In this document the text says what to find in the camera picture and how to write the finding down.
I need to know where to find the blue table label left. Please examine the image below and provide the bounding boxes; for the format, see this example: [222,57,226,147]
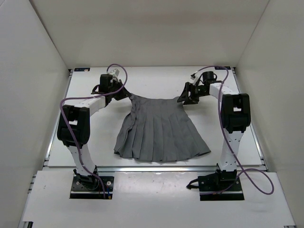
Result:
[74,67,90,72]

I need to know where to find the blue table label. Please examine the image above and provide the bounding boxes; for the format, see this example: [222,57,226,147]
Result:
[74,67,90,72]
[214,66,231,70]

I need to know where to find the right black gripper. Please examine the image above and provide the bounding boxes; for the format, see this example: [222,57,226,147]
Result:
[178,83,209,105]

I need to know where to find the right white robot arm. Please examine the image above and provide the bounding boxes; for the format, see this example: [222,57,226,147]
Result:
[178,71,251,195]

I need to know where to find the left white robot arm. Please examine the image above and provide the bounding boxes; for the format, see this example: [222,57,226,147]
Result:
[57,69,131,190]

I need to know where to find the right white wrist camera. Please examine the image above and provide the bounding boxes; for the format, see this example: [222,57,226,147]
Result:
[190,72,200,86]

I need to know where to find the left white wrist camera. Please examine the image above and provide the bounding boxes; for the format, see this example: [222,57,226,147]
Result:
[107,68,120,78]

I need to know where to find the blue table label right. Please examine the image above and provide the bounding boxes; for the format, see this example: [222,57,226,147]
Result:
[214,66,231,70]

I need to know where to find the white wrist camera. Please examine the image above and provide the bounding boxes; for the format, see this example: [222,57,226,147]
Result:
[190,72,200,86]
[107,68,120,78]

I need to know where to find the grey pleated skirt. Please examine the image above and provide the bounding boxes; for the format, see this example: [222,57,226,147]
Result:
[114,95,211,163]

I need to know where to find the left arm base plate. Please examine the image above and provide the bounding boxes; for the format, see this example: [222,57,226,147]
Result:
[70,174,114,200]

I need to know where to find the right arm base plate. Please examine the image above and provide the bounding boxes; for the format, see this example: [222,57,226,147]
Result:
[198,174,245,201]

